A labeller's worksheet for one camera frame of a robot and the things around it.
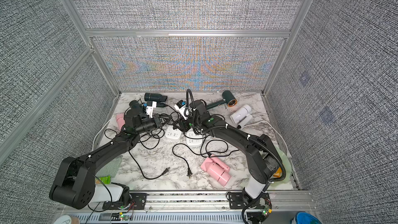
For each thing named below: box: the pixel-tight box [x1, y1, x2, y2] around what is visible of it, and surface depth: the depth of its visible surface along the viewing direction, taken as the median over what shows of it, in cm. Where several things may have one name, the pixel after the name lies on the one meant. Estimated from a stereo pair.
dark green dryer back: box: [144, 92, 168, 103], surface depth 112 cm
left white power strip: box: [165, 124, 182, 140], surface depth 96 cm
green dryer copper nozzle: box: [206, 90, 238, 108], surface depth 112 cm
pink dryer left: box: [115, 112, 126, 131], surface depth 99 cm
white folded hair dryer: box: [229, 104, 253, 129], surface depth 105 cm
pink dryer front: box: [200, 154, 232, 187], surface depth 81 cm
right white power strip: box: [186, 130, 203, 147], surface depth 93 cm
